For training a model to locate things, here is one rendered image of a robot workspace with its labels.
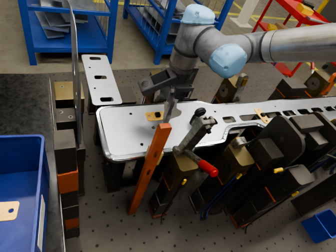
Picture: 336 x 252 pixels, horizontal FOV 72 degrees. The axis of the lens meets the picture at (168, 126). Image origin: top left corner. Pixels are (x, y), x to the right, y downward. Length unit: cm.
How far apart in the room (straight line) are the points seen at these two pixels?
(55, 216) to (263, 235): 82
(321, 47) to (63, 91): 65
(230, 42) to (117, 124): 41
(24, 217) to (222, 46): 54
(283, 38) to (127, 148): 49
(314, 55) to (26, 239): 68
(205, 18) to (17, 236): 60
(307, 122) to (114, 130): 58
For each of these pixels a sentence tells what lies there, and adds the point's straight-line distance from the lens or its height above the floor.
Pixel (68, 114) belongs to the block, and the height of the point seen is 108.
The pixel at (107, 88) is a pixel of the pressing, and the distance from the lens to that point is 87.
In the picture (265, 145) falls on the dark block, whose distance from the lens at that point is 73.
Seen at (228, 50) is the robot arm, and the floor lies 135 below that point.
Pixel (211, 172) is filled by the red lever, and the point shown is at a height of 114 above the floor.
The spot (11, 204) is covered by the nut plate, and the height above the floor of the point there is 104.
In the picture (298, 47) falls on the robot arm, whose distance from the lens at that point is 58.
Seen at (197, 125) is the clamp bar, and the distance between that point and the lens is 54.
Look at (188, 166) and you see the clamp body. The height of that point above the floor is 105.
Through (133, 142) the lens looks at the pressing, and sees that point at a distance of 71.
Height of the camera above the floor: 156
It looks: 45 degrees down
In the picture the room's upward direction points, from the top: 22 degrees clockwise
